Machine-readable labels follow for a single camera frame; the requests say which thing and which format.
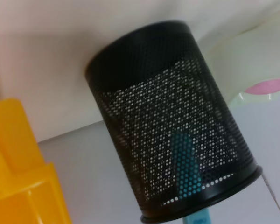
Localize blue plastic scissors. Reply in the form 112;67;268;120
170;132;212;224

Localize yellow plastic storage bin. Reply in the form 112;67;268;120
0;94;72;224

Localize pink peach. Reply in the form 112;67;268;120
244;78;280;96

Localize black mesh pen cup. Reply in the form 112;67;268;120
84;20;263;224

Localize green glass fruit bowl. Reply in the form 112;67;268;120
205;9;280;112

